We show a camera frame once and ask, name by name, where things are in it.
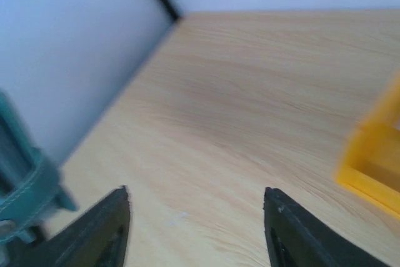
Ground teal card holder wallet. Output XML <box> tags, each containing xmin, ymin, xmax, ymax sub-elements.
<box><xmin>1</xmin><ymin>92</ymin><xmax>78</xmax><ymax>244</ymax></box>

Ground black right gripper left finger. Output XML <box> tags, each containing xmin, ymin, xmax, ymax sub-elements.
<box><xmin>12</xmin><ymin>186</ymin><xmax>130</xmax><ymax>267</ymax></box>

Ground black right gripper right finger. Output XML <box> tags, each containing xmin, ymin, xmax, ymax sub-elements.
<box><xmin>264</xmin><ymin>187</ymin><xmax>386</xmax><ymax>266</ymax></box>

